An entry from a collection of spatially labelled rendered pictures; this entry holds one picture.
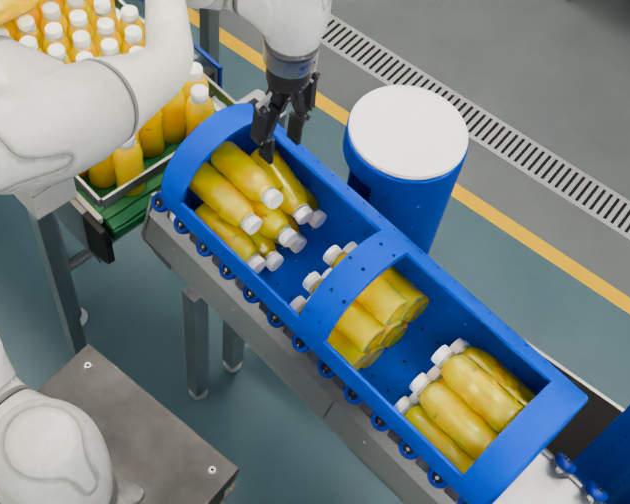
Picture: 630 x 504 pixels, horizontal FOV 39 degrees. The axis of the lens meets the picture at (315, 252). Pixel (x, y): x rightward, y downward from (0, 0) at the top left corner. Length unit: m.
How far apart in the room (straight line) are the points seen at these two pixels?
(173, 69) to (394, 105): 1.10
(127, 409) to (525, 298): 1.83
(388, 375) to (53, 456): 0.76
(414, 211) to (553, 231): 1.31
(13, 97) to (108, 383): 0.82
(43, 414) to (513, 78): 2.80
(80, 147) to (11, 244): 2.22
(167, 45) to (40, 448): 0.57
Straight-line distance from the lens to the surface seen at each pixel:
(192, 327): 2.35
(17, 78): 0.92
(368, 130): 2.04
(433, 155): 2.02
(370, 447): 1.82
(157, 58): 1.05
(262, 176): 1.77
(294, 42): 1.37
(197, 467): 1.56
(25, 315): 2.97
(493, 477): 1.54
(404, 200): 2.03
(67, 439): 1.30
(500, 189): 3.36
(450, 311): 1.79
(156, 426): 1.58
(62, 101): 0.91
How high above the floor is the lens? 2.57
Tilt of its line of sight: 57 degrees down
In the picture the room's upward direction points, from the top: 10 degrees clockwise
